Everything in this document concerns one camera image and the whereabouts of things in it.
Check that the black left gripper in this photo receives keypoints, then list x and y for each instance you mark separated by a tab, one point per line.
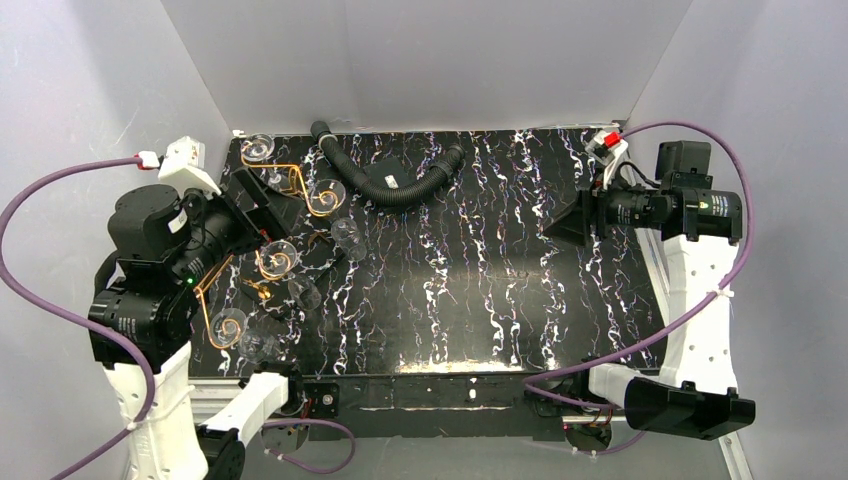
250	206

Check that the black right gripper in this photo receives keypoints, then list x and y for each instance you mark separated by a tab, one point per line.
589	216

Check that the clear tumbler glass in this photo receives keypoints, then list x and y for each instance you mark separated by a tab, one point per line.
338	212

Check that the tall clear flute front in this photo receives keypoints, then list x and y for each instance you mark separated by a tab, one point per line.
303	292

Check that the tall clear flute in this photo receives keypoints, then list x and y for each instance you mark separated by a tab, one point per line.
303	292
256	151

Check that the clear stemmed wine glass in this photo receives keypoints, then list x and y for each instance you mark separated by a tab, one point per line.
242	338

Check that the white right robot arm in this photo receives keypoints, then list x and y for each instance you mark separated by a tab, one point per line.
695	393

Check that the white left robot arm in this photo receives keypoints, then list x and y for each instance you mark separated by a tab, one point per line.
155	314

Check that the black marble rack base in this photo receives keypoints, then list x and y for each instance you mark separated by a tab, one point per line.
318	254

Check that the black box with label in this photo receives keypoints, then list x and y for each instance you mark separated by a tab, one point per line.
386	175

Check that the gold wire glass rack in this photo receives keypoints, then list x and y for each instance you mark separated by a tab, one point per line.
280	197

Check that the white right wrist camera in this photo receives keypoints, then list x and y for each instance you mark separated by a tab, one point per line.
607	148

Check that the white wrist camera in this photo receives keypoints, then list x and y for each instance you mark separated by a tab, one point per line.
607	148
181	167

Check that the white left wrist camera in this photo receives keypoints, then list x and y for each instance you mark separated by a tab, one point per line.
181	167

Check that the black front mounting rail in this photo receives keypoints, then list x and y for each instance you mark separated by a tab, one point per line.
436	405

